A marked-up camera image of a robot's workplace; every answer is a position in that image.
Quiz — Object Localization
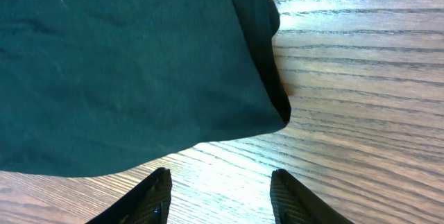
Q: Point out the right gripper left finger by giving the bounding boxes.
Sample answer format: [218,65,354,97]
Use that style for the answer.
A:
[87,168,172,224]

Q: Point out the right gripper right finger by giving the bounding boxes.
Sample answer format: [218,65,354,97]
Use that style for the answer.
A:
[270,169,353,224]

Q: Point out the black shorts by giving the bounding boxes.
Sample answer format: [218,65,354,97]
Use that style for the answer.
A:
[1,0,291,177]

